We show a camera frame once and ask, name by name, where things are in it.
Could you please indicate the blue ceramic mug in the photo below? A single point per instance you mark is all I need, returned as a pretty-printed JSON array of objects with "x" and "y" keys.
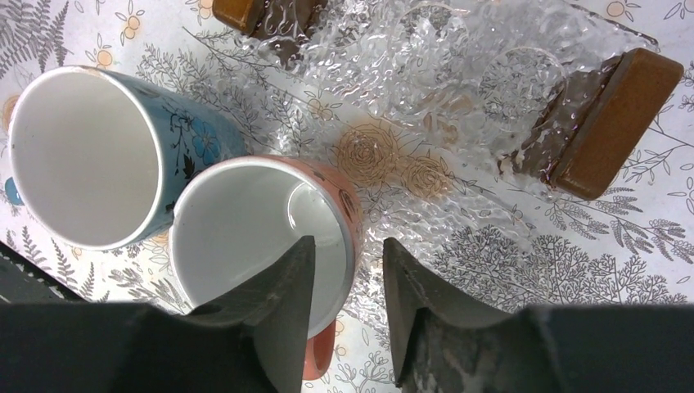
[{"x": 100, "y": 158}]

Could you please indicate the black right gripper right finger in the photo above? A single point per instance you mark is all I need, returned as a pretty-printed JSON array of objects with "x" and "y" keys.
[{"x": 443, "y": 340}]

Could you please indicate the floral orange-handled mug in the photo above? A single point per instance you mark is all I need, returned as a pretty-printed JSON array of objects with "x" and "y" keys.
[{"x": 237, "y": 217}]

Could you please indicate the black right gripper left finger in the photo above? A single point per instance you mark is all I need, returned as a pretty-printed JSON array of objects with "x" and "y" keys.
[{"x": 250, "y": 339}]

